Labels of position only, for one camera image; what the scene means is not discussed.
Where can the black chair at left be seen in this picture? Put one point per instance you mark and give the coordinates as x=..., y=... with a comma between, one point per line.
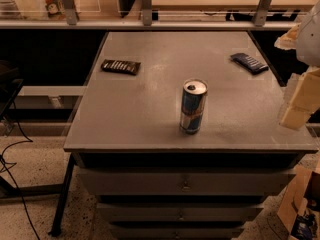
x=11, y=83

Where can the cardboard box on floor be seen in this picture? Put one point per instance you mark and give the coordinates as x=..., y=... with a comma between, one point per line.
x=299, y=210

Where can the grey drawer cabinet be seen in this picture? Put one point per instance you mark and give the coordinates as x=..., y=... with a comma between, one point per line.
x=154, y=181

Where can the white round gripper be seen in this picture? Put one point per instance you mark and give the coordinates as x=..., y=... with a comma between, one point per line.
x=310, y=39

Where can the black table leg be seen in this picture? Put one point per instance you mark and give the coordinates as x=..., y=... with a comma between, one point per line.
x=56, y=225

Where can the blue rxbar wrapper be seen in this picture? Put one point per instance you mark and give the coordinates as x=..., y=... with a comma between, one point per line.
x=249, y=63

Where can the red printed bag on shelf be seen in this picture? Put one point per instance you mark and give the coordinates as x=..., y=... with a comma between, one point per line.
x=51, y=0

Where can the redbull can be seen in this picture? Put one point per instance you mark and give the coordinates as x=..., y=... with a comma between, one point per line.
x=192, y=106

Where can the brown snack bar wrapper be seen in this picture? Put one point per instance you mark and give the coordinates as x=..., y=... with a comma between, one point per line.
x=120, y=66

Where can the grey metal shelf rail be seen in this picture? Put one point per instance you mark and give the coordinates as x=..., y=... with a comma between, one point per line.
x=156, y=14

